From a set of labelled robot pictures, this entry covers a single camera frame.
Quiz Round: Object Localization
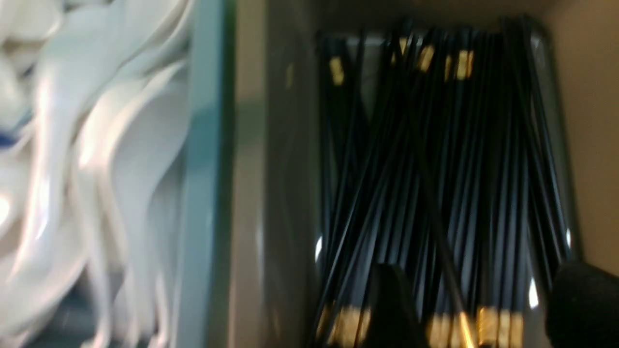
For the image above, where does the black chopsticks bundle in bin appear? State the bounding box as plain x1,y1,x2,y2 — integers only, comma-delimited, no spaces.
305,14,574,348

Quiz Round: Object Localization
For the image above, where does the pile of white spoons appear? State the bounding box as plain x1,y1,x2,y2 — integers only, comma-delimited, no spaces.
1,0,194,334

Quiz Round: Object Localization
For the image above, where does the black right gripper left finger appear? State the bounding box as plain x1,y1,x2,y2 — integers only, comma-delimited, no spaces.
363,263,428,348

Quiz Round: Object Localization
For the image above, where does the teal plastic spoon bin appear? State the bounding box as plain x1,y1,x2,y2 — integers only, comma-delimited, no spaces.
19,0,237,348

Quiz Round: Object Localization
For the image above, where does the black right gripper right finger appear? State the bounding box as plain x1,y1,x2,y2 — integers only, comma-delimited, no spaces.
545,261,619,348

